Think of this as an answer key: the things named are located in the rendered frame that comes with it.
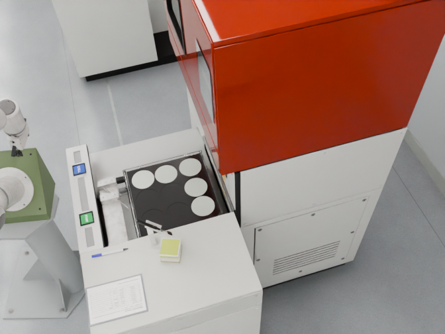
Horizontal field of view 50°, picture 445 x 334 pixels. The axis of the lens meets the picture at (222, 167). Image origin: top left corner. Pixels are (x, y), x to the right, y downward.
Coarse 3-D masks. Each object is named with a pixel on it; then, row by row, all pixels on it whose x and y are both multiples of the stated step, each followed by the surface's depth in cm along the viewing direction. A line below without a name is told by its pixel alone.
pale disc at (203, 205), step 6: (198, 198) 206; (204, 198) 206; (210, 198) 206; (192, 204) 204; (198, 204) 204; (204, 204) 204; (210, 204) 204; (192, 210) 202; (198, 210) 202; (204, 210) 202; (210, 210) 202
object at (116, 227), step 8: (104, 192) 212; (104, 208) 207; (112, 208) 207; (120, 208) 207; (104, 216) 204; (112, 216) 204; (120, 216) 204; (112, 224) 202; (120, 224) 202; (112, 232) 200; (120, 232) 200; (112, 240) 197; (128, 240) 199
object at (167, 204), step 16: (176, 160) 219; (128, 176) 214; (192, 176) 213; (208, 176) 213; (144, 192) 209; (160, 192) 208; (176, 192) 208; (208, 192) 208; (144, 208) 204; (160, 208) 204; (176, 208) 203; (160, 224) 199; (176, 224) 199
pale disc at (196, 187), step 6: (192, 180) 212; (198, 180) 212; (204, 180) 211; (186, 186) 210; (192, 186) 210; (198, 186) 210; (204, 186) 209; (186, 192) 208; (192, 192) 208; (198, 192) 208; (204, 192) 208
